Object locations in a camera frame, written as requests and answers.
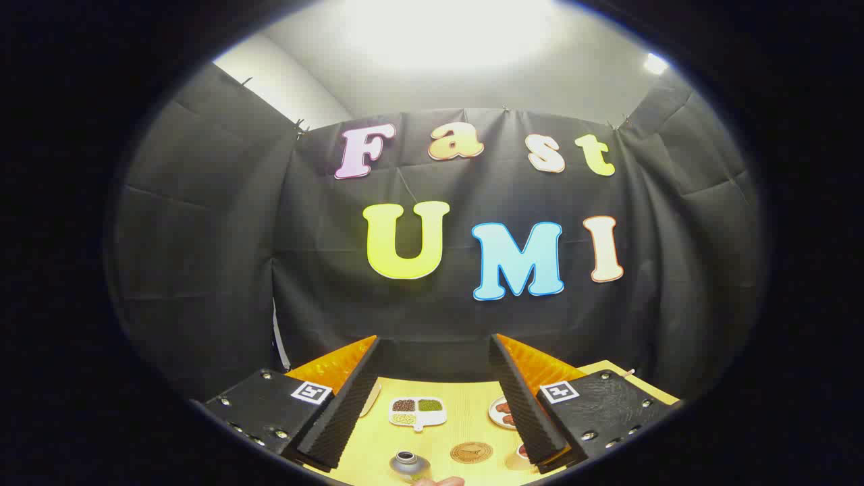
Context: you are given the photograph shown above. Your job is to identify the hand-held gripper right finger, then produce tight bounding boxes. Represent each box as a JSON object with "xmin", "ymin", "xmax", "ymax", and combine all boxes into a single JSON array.
[{"xmin": 488, "ymin": 333, "xmax": 682, "ymax": 475}]

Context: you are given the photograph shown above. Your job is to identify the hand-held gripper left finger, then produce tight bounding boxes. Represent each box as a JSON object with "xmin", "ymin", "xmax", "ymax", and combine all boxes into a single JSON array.
[{"xmin": 201, "ymin": 335, "xmax": 383, "ymax": 473}]

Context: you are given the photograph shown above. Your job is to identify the white cup with wooden handle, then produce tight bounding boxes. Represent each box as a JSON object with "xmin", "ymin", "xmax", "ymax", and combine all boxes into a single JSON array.
[{"xmin": 505, "ymin": 442, "xmax": 541, "ymax": 471}]

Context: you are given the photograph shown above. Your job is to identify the round cork coaster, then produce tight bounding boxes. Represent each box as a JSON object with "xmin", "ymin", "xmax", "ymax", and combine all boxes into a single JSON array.
[{"xmin": 450, "ymin": 441, "xmax": 493, "ymax": 464}]

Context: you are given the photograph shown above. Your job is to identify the silver bottle with green label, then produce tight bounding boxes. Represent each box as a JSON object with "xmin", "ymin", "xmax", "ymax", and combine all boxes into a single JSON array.
[{"xmin": 389, "ymin": 450, "xmax": 433, "ymax": 482}]

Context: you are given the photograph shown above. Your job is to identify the white round plate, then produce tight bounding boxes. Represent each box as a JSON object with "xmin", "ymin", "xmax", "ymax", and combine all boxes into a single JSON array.
[{"xmin": 488, "ymin": 396, "xmax": 520, "ymax": 431}]

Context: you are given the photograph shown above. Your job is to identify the cream toaster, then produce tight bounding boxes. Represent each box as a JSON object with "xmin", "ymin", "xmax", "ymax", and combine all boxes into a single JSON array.
[{"xmin": 358, "ymin": 383, "xmax": 383, "ymax": 418}]

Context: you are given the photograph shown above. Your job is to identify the wooden table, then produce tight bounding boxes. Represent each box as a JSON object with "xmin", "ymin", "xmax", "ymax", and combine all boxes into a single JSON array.
[{"xmin": 283, "ymin": 360, "xmax": 679, "ymax": 486}]

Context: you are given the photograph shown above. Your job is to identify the white divided bean dish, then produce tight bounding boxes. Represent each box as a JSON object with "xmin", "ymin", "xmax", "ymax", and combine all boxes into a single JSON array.
[{"xmin": 388, "ymin": 396, "xmax": 448, "ymax": 431}]

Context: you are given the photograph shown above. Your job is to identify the black backdrop cloth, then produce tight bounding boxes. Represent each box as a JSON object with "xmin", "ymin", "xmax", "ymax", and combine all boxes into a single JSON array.
[{"xmin": 108, "ymin": 61, "xmax": 767, "ymax": 406}]

